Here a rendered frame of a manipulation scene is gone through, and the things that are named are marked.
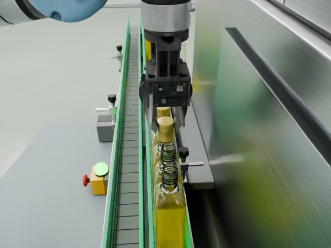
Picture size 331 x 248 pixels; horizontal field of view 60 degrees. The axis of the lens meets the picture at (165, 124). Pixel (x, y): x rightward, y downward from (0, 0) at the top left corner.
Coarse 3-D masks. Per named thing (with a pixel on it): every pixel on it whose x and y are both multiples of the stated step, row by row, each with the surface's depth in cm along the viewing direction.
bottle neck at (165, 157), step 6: (162, 144) 55; (168, 144) 55; (162, 150) 54; (168, 150) 56; (174, 150) 54; (162, 156) 55; (168, 156) 54; (174, 156) 55; (162, 162) 55; (168, 162) 55; (174, 162) 56
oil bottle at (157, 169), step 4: (156, 164) 58; (160, 164) 58; (176, 164) 58; (156, 168) 57; (160, 168) 57; (180, 168) 58; (156, 172) 57; (160, 172) 56; (180, 172) 57; (156, 176) 56; (160, 176) 56; (180, 176) 56; (156, 180) 56; (160, 180) 56; (180, 180) 56; (156, 184) 56
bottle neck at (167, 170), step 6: (162, 168) 50; (168, 168) 51; (174, 168) 50; (162, 174) 50; (168, 174) 48; (174, 174) 49; (162, 180) 51; (168, 180) 49; (174, 180) 50; (162, 186) 52; (168, 186) 50; (174, 186) 51; (168, 192) 51
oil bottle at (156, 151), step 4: (156, 144) 64; (156, 148) 62; (176, 148) 63; (156, 152) 61; (160, 152) 61; (176, 152) 61; (156, 156) 61; (160, 156) 60; (176, 156) 61; (156, 160) 60; (160, 160) 60; (176, 160) 61
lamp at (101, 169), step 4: (96, 164) 92; (100, 164) 91; (104, 164) 92; (96, 168) 90; (100, 168) 90; (104, 168) 90; (96, 172) 90; (100, 172) 90; (104, 172) 91; (100, 176) 91
